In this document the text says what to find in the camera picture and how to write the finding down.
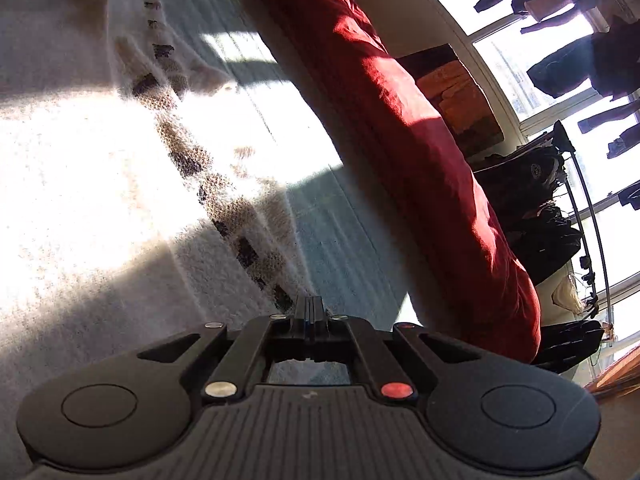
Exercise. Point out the white hanging cloth bag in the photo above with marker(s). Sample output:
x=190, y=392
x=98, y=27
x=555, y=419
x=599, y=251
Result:
x=567, y=292

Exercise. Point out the red duvet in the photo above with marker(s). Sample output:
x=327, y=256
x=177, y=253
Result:
x=410, y=150

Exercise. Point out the green plaid bed sheet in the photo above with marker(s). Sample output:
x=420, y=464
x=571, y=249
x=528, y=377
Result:
x=340, y=235

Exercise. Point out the orange hanging cloth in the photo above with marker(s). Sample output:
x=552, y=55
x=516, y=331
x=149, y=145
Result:
x=460, y=100

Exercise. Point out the black hooded jacket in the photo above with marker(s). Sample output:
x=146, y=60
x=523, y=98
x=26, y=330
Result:
x=545, y=245

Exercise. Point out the dark blue hanging jeans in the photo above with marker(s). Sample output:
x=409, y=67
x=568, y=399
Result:
x=575, y=70

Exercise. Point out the white fuzzy lettered sweater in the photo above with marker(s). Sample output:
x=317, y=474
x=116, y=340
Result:
x=100, y=185

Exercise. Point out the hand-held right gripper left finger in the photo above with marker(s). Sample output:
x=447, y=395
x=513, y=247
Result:
x=301, y=321

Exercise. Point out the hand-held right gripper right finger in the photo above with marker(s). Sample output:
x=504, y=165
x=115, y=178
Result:
x=316, y=322

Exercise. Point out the black jacket with round patch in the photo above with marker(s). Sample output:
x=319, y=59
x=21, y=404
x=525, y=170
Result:
x=525, y=180

